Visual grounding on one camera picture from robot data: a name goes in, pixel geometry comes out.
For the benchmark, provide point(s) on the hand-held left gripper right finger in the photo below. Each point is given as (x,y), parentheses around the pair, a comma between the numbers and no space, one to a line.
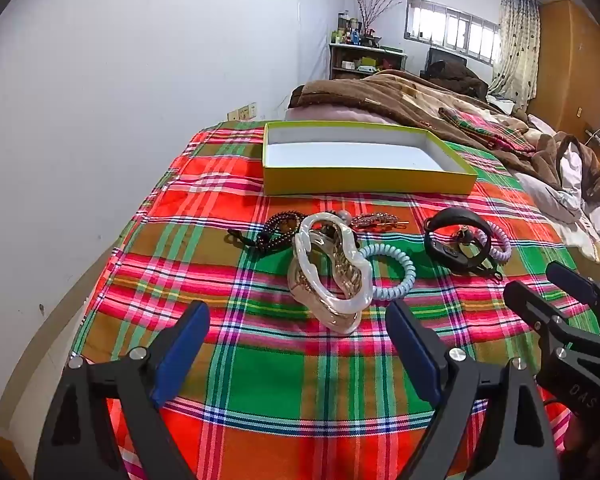
(412,355)

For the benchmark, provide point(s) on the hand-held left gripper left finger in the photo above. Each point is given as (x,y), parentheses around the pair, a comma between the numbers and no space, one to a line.
(180,360)

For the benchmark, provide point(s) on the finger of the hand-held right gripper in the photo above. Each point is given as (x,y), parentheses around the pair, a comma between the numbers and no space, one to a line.
(572,282)
(530,305)

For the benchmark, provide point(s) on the pearl white hair claw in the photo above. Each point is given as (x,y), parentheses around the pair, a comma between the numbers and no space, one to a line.
(330,310)

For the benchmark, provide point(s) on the black wristband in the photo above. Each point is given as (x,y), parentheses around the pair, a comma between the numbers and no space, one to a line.
(437,252)

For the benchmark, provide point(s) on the yellow-green cardboard box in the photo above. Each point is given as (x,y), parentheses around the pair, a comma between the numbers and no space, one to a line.
(360,182)

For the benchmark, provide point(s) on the white duvet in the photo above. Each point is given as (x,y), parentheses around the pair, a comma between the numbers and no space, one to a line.
(570,185)

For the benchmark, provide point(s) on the plaid bed sheet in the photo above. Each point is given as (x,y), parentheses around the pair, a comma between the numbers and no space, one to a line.
(280,385)

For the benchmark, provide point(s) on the rhinestone hair clip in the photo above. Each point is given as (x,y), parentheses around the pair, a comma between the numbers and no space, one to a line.
(375,221)

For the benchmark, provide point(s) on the small black grey hair clip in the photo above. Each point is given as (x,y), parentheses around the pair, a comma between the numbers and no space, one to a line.
(344,216)

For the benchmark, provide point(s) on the folded plaid cloth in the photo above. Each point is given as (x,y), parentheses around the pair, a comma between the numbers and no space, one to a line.
(485,130)

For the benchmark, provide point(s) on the wooden wardrobe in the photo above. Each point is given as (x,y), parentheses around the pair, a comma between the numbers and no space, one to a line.
(570,65)

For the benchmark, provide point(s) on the dark jacket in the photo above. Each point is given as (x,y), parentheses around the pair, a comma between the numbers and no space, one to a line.
(455,77)

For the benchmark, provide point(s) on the patterned curtain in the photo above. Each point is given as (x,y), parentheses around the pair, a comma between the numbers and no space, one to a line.
(517,45)

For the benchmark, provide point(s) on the brown fleece blanket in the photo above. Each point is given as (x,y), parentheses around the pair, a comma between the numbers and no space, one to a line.
(395,97)

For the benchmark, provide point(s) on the pink pillow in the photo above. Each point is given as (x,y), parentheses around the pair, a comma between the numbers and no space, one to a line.
(330,114)

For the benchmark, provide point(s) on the black television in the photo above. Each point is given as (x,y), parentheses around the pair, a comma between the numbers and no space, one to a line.
(445,57)

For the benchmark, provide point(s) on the barred window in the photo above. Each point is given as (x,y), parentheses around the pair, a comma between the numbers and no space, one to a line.
(450,27)

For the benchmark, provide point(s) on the dried flower branches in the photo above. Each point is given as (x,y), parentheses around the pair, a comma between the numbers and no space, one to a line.
(372,7)

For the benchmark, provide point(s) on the wall power outlets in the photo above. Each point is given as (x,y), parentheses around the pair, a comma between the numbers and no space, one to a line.
(242,112)

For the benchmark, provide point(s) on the cluttered wall shelf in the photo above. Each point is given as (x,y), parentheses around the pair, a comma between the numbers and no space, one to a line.
(365,57)

